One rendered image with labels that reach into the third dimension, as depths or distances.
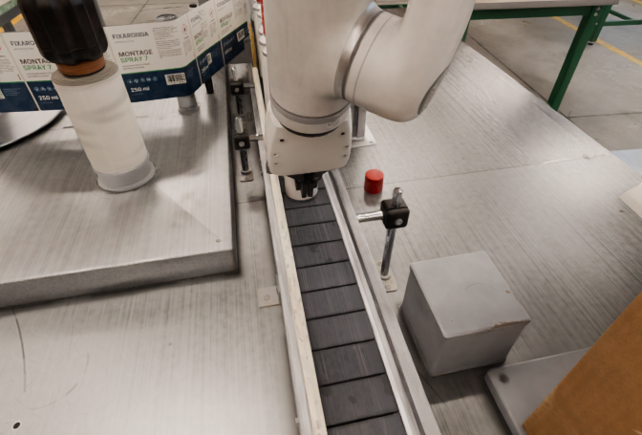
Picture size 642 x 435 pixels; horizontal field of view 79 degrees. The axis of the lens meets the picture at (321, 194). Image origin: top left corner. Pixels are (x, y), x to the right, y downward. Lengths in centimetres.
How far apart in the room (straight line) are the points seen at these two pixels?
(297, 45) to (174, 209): 39
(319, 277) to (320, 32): 31
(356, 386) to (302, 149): 26
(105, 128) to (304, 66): 38
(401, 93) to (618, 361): 24
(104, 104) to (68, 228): 19
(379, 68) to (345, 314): 29
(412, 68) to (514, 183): 54
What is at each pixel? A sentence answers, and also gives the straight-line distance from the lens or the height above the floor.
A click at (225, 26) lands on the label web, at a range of 99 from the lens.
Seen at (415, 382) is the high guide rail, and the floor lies 96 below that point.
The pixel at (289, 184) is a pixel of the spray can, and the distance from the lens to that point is 60.
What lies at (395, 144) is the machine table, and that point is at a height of 83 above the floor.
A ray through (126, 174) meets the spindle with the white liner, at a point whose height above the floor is 91.
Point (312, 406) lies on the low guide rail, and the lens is 40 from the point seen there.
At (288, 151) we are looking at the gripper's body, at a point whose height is 104.
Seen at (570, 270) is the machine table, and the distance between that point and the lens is 69.
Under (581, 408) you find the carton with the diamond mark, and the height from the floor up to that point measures 95.
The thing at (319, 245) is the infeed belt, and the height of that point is 88.
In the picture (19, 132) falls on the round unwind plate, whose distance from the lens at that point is 94.
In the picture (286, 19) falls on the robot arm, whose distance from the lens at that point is 31.
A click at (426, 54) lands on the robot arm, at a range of 29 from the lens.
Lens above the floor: 129
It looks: 41 degrees down
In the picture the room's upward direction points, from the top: straight up
